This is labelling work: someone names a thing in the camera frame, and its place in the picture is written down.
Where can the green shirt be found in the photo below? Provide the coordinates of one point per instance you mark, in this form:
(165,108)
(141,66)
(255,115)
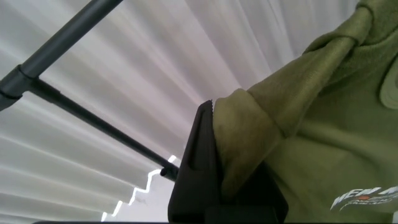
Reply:
(326,124)

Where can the black clothes rack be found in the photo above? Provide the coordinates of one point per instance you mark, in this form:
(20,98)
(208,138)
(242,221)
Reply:
(68,34)

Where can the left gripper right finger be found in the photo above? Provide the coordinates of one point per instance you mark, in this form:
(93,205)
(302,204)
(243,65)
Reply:
(261,202)

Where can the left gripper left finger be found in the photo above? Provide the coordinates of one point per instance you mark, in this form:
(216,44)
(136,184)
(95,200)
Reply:
(196,180)

